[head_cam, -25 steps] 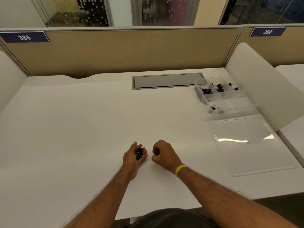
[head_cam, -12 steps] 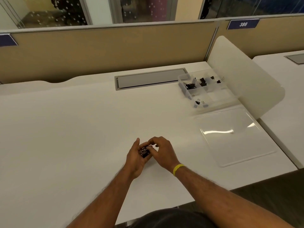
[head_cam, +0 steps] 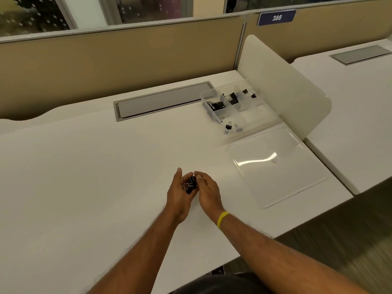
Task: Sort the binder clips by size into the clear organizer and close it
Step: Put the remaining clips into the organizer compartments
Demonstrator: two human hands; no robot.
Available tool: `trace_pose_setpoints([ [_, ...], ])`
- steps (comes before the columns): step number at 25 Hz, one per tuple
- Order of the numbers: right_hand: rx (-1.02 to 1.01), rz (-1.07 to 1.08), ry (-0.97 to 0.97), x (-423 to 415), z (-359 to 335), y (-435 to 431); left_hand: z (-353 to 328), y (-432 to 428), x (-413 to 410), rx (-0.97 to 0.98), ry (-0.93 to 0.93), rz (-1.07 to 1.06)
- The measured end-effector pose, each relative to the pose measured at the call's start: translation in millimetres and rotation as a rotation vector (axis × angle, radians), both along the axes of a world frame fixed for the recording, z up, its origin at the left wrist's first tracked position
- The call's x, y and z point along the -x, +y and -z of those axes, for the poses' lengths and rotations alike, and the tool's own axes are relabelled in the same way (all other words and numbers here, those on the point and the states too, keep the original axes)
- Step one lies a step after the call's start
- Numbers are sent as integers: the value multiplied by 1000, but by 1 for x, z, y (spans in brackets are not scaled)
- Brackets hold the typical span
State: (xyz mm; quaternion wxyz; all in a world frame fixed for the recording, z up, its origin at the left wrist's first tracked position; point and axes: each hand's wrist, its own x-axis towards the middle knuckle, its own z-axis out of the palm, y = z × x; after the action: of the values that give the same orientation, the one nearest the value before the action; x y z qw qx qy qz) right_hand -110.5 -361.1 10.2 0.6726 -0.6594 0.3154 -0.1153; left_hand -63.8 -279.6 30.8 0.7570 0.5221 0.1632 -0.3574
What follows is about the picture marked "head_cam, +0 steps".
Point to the person's right hand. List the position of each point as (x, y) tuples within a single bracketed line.
[(211, 197)]

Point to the person's left hand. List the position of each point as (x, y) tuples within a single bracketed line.
[(176, 200)]

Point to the person's right fingers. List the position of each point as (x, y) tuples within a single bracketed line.
[(204, 178)]

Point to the person's left thumb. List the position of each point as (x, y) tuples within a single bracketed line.
[(178, 176)]

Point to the handful of black binder clips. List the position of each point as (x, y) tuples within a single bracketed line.
[(190, 185)]

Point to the person's right forearm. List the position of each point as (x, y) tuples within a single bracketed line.
[(281, 260)]

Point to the person's left forearm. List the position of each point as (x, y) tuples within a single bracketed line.
[(141, 254)]

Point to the yellow wristband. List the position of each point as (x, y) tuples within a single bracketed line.
[(222, 219)]

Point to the clear plastic box lid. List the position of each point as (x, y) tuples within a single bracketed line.
[(275, 168)]

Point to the cluster of black binder clips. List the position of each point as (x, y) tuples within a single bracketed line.
[(216, 105)]

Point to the clear plastic organizer box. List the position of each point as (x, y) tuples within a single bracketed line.
[(245, 114)]

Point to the large black binder clip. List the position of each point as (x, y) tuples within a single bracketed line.
[(233, 97)]

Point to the person's dark trousers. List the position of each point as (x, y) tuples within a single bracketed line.
[(220, 284)]

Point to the white desk divider panel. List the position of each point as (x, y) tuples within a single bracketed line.
[(284, 88)]

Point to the beige partition panel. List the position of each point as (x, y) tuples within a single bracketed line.
[(107, 64), (330, 30)]

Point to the blue number sign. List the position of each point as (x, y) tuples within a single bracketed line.
[(276, 18)]

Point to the glass window with grey frame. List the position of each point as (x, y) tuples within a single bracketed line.
[(147, 7)]

